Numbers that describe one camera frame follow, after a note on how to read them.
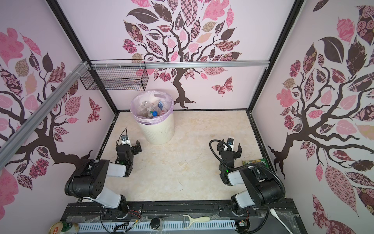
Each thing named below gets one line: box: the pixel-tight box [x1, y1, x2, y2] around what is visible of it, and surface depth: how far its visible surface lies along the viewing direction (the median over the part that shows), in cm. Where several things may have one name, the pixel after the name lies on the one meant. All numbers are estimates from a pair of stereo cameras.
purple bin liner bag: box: [129, 89, 174, 125], surface depth 92 cm
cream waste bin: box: [137, 112, 175, 145], surface depth 89 cm
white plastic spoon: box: [269, 208, 293, 234], surface depth 74 cm
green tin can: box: [48, 220, 73, 234], surface depth 62 cm
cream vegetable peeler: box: [182, 214, 211, 230], surface depth 72 cm
